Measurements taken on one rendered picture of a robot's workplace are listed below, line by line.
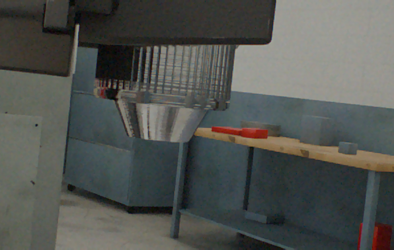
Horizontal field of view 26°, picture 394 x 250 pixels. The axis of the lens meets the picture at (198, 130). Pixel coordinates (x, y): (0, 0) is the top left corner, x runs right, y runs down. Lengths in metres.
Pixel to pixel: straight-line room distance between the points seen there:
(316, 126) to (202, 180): 1.98
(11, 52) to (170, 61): 0.05
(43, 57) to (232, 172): 7.17
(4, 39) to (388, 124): 5.82
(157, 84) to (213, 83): 0.02
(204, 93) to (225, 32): 0.02
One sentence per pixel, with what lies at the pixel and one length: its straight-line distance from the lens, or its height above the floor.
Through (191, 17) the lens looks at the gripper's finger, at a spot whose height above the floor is 1.23.
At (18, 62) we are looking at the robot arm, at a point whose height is 1.21.
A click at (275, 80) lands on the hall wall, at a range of 7.02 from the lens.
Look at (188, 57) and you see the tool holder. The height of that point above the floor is 1.22.
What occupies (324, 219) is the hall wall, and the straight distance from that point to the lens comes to 6.48.
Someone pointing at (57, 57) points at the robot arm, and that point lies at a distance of 0.24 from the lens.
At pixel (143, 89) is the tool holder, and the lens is 0.27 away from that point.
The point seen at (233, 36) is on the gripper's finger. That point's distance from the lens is 0.26.
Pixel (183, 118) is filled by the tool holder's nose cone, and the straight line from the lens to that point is 0.28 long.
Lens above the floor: 1.21
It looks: 3 degrees down
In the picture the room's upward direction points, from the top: 6 degrees clockwise
